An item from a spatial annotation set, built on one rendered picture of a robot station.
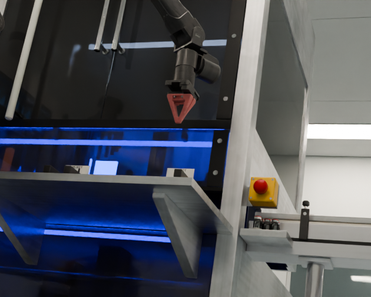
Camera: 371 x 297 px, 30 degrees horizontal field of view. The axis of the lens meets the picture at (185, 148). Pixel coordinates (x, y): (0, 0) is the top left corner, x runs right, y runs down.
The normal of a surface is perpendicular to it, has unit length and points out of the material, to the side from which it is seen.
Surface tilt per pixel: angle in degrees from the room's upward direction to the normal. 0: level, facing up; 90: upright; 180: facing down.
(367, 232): 90
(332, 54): 180
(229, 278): 90
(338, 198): 90
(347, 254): 90
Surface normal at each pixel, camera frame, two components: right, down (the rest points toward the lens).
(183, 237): 0.95, 0.02
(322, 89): -0.14, 0.92
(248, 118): -0.29, -0.39
